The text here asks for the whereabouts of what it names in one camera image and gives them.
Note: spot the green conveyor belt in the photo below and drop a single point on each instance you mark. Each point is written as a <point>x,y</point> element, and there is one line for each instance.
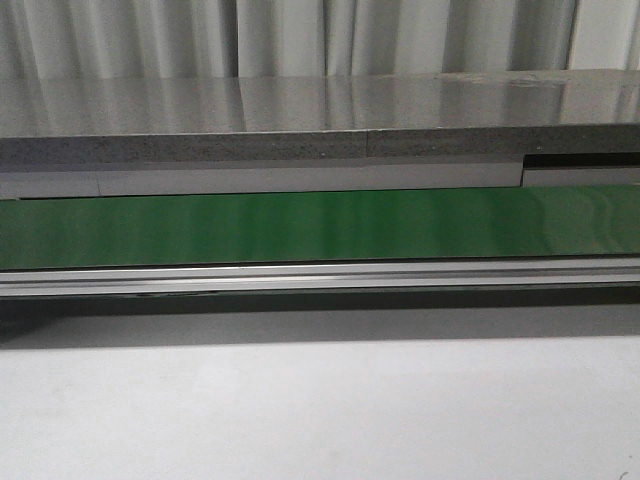
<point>319,226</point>

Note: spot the white pleated curtain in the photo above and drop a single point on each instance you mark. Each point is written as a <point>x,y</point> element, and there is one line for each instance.
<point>167,39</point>

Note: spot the grey rear conveyor rail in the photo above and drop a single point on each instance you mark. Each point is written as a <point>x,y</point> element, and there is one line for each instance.
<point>305,175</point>

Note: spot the aluminium front conveyor rail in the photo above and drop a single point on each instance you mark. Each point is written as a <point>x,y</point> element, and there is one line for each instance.
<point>327,276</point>

